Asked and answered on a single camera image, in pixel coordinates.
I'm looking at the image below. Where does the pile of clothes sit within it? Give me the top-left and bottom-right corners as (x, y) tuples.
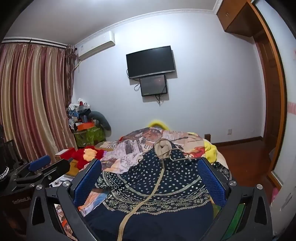
(67, 98), (100, 132)

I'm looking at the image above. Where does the wooden overhead cabinet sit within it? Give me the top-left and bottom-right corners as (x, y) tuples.
(217, 0), (264, 37)

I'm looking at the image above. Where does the navy patterned hooded garment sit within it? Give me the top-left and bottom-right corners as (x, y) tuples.
(84, 138), (232, 241)

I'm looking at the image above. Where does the large black wall television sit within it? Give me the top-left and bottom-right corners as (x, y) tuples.
(126, 46), (175, 80)

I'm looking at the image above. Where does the small black wall monitor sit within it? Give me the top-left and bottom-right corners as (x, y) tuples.
(139, 75), (168, 97)

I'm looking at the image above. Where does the yellow blanket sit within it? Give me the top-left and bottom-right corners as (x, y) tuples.
(148, 119), (219, 163)

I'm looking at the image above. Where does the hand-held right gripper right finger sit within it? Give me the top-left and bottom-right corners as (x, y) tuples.
(197, 157), (274, 241)

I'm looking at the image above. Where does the wooden nightstand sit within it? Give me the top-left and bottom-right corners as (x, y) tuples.
(55, 148), (81, 179)

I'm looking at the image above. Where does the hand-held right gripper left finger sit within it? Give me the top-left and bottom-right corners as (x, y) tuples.
(26, 158), (102, 241)

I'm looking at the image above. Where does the printed blanket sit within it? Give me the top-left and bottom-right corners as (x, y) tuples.
(54, 127), (210, 241)

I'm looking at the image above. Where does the red plush toy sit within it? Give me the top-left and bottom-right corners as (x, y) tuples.
(60, 146), (107, 171)

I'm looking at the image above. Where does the green covered chair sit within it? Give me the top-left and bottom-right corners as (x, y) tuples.
(74, 126), (107, 147)

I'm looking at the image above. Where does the curtain rail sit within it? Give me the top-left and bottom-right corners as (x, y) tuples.
(1, 37), (70, 49)

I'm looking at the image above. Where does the brown wooden door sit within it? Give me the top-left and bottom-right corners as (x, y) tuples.
(252, 2), (287, 186)

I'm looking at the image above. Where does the white air conditioner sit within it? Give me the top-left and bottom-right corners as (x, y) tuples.
(77, 31), (115, 61)

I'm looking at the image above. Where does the orange box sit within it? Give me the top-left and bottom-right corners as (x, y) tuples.
(77, 123), (95, 131)

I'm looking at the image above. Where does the striped red beige curtain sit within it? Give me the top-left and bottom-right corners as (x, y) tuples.
(0, 43), (78, 163)

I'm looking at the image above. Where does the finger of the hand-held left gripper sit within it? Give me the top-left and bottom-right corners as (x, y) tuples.
(14, 159), (71, 186)
(14, 155), (52, 179)

